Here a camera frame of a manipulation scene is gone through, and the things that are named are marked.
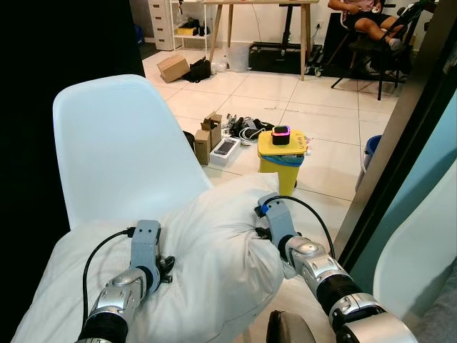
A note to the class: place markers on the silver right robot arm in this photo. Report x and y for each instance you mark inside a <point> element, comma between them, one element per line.
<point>335,286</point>

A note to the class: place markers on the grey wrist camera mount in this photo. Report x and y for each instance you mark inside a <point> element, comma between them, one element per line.
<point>146,246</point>
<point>278,221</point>

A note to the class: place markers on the blue bin liner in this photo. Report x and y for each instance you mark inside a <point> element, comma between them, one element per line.
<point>282,161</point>

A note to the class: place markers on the small brown cardboard box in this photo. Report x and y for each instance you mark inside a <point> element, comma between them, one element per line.
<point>214,132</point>
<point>202,150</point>

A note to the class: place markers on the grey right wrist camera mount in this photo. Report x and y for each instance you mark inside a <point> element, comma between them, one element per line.
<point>278,221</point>

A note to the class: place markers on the yellow trash bin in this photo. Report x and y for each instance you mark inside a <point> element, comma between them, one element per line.
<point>282,177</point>

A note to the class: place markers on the white drawer cabinet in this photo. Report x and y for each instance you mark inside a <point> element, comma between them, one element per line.
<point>161,25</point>

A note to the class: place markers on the white pillow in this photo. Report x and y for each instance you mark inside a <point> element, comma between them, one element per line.
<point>214,271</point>

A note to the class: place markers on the black cube device glowing rim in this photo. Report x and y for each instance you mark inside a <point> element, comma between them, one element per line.
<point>280,137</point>

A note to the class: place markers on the black chair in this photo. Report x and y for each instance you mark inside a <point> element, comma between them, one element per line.
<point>371,51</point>

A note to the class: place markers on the blue and white bin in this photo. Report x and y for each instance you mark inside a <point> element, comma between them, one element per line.
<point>373,145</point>

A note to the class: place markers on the large brown cardboard box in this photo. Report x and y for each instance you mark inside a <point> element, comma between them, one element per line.
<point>173,69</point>

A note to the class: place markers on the black stand base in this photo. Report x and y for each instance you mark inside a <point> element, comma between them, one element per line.
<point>278,56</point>

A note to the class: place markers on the black door frame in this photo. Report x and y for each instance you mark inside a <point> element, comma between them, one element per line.
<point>400,143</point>

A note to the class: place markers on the blue bucket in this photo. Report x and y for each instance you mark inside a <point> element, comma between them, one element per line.
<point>139,34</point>

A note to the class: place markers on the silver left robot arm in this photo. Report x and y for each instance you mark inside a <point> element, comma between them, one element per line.
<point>118,296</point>

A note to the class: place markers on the white plastic chair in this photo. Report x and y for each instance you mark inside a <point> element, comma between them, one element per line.
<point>121,150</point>

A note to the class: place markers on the wooden table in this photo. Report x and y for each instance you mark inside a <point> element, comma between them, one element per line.
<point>305,36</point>

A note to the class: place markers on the black bag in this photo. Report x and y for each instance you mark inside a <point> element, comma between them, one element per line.
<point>198,70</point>

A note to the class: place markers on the yellow item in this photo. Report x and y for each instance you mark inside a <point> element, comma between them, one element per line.
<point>187,30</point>

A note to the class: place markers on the white phone box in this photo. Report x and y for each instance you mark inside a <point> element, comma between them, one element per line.
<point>225,148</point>

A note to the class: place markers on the seated person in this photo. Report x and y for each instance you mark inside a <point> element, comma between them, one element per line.
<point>368,23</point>

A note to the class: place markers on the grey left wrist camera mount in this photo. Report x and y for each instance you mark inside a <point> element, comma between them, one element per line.
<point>146,246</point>

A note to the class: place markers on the translucent white bin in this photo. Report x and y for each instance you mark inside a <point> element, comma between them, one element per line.
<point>238,57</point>

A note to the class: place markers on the black floor item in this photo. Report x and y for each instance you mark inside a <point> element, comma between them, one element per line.
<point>190,141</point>

